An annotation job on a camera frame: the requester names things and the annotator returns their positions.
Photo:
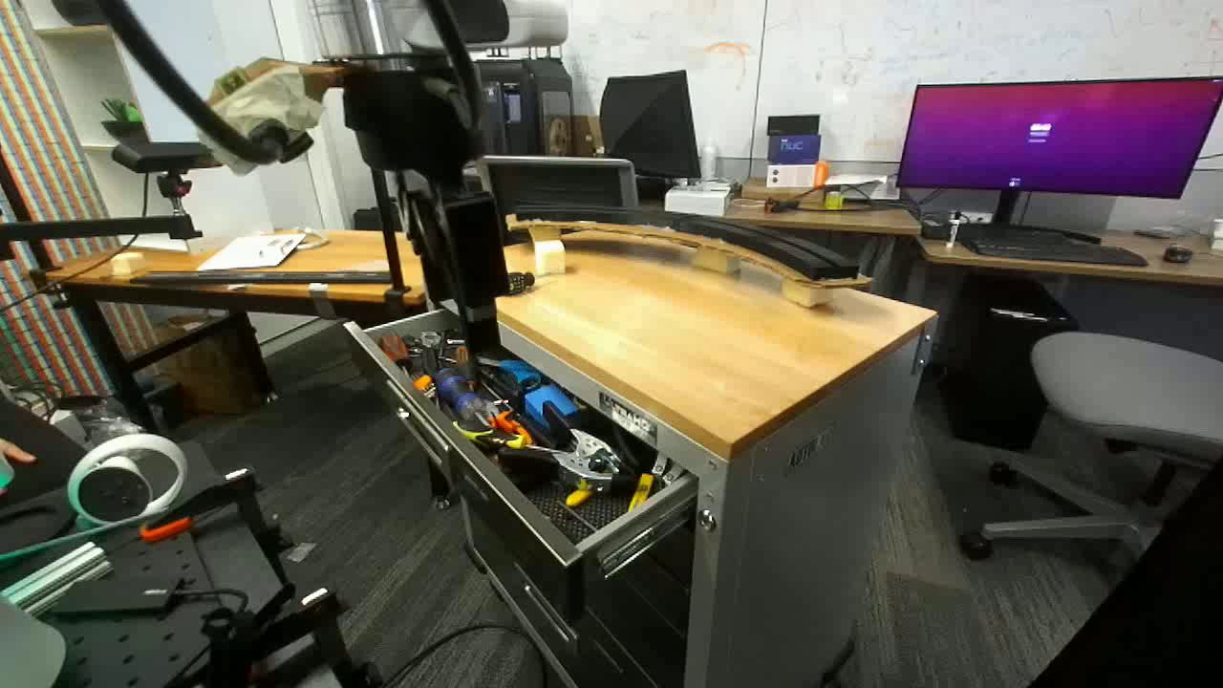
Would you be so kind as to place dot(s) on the black keyboard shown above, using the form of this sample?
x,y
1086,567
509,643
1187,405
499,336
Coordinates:
x,y
1047,246

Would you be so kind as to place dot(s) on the black computer mouse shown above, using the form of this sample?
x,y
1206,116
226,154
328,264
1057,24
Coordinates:
x,y
1177,252

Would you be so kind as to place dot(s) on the small orange item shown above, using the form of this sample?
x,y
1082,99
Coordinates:
x,y
424,384

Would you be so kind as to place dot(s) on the brown cardboard box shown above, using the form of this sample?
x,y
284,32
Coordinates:
x,y
214,368

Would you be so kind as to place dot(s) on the blue and white box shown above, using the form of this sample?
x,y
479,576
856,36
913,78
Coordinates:
x,y
794,149

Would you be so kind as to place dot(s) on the blue orange screwdriver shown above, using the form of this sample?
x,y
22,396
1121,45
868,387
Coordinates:
x,y
462,400

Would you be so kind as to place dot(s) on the silver cutter head tool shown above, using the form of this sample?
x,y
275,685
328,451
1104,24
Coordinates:
x,y
596,455

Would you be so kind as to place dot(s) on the white shelf unit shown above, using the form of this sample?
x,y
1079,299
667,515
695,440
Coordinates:
x,y
80,78

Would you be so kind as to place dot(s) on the curved tan wooden strip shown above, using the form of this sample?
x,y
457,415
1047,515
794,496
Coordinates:
x,y
789,289

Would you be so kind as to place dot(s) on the small green object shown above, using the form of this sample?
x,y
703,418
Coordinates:
x,y
123,111

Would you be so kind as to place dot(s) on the grey office chair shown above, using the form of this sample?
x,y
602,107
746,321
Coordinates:
x,y
1131,387

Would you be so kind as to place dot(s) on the black tilted screen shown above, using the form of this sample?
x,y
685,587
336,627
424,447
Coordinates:
x,y
652,121

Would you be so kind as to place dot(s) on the white teal tape roll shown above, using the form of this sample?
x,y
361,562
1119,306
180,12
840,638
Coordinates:
x,y
87,466

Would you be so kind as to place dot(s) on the wooden computer desk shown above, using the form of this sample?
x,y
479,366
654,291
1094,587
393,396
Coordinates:
x,y
1147,271

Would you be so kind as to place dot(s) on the long wooden desk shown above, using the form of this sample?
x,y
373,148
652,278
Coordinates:
x,y
817,220

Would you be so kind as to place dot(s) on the striped fabric panel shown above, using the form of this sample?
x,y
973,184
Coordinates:
x,y
31,252

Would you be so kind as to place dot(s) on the flat white box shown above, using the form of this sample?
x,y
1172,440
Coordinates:
x,y
698,199

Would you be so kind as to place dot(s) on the large dark foreground object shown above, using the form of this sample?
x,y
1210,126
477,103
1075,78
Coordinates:
x,y
1147,612

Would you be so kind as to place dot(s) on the wooden desk with black legs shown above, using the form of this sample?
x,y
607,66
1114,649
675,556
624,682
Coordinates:
x,y
166,289

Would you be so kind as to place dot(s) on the grey-framed dark screen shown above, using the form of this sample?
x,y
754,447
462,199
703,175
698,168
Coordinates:
x,y
559,184

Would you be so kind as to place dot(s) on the white power strip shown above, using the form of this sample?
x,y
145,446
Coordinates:
x,y
973,220

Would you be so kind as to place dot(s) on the pale round object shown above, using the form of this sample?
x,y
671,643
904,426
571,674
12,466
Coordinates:
x,y
25,650

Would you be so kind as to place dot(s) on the small white roll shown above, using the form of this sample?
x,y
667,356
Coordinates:
x,y
127,264

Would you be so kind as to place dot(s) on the grey metal cabinet drawer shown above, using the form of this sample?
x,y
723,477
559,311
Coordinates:
x,y
631,529

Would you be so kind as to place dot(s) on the yellow green desk item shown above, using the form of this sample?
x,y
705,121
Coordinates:
x,y
835,199

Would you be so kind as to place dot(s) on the purple screen computer monitor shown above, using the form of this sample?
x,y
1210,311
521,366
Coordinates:
x,y
1057,134

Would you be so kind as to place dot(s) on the brown desk item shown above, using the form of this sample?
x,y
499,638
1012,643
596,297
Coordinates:
x,y
575,134

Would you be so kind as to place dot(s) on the grey wood-topped tool cabinet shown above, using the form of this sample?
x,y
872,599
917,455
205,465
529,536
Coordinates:
x,y
765,549

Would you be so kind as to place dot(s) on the black computer tower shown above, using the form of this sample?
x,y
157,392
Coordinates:
x,y
1007,366

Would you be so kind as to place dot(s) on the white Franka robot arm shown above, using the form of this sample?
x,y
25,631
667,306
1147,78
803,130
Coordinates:
x,y
268,107

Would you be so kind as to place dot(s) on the black horizontal boom bar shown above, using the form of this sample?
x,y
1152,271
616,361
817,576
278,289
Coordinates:
x,y
96,232

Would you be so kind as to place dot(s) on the silver metal bar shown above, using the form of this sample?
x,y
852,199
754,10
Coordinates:
x,y
58,576

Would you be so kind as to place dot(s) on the black clamp frame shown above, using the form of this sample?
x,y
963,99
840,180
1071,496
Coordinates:
x,y
275,623

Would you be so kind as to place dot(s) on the small white block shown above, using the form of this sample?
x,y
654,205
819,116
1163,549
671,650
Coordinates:
x,y
547,252

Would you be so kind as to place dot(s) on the black perforated board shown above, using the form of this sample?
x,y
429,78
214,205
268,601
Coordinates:
x,y
127,623

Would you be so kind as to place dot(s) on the black camera on mount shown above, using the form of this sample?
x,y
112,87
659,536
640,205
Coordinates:
x,y
157,154

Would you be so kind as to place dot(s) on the white paper booklet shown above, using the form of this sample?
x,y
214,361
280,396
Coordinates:
x,y
256,250

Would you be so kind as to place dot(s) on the black equipment crate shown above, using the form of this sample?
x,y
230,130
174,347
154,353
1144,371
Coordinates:
x,y
529,107

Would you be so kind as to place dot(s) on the red brown tool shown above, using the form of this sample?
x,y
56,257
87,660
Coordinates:
x,y
397,349

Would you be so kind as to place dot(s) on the curved black strip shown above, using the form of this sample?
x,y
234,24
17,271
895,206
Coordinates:
x,y
789,250

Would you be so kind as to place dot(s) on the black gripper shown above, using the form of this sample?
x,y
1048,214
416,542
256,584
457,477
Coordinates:
x,y
477,250

